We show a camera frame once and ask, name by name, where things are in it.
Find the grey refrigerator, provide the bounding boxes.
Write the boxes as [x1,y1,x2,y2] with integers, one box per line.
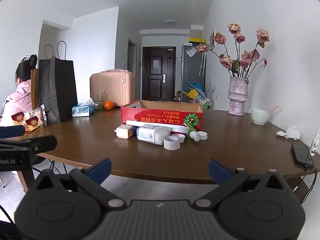
[180,43,206,103]

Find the blue plastic item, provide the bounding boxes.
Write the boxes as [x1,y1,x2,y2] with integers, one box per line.
[186,81,206,96]

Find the white spray bottle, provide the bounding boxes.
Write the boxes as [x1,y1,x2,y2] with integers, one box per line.
[309,129,320,157]

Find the pink ceramic vase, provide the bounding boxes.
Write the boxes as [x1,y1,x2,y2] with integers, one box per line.
[228,76,249,116]

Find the brown paper bag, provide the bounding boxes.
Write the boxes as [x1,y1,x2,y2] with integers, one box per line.
[30,44,55,110]

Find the small cream box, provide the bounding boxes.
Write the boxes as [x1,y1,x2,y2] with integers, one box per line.
[114,125,135,139]

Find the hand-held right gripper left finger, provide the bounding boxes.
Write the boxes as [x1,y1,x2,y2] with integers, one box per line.
[29,158,127,211]

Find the black smartphone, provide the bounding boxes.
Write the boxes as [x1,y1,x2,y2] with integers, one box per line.
[291,143,315,169]

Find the white wipes pack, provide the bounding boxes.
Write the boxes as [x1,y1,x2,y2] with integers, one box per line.
[136,125,171,146]

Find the small cart with bottles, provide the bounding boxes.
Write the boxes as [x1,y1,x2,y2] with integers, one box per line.
[197,94,213,109]

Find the black paper bag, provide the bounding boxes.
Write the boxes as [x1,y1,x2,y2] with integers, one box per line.
[39,41,78,124]

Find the crumpled white tissue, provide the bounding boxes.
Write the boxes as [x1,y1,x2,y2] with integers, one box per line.
[276,125,301,141]

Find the dried pink roses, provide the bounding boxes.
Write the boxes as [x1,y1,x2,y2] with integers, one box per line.
[196,23,270,78]

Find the pink suitcase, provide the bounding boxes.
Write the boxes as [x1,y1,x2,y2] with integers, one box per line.
[90,70,136,107]

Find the red label snack packet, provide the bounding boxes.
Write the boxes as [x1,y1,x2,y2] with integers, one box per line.
[24,116,41,132]
[11,112,26,127]

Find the green bottle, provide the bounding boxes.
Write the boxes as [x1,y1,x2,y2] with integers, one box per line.
[183,121,201,142]

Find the red cardboard box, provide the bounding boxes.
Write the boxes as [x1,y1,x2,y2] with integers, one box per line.
[120,100,204,131]

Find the dark brown door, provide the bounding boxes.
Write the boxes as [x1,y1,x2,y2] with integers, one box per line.
[142,46,177,102]

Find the yellow plastic item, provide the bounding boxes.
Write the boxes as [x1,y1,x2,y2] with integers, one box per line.
[182,88,198,98]

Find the pale green bowl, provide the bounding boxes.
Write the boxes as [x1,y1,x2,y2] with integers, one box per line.
[250,108,271,125]

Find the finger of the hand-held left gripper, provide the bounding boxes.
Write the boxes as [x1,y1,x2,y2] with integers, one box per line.
[0,135,58,154]
[0,125,26,139]

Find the black charging cable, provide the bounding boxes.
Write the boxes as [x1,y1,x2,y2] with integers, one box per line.
[299,164,318,203]

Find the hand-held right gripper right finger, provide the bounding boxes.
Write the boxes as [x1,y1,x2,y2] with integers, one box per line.
[195,159,292,210]

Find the blue tissue pack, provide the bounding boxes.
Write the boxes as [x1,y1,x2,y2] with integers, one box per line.
[72,98,99,117]

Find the white tape roll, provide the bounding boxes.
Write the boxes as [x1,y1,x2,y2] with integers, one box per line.
[163,135,181,151]

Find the clear glass cup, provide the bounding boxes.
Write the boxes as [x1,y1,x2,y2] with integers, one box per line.
[91,93,107,110]

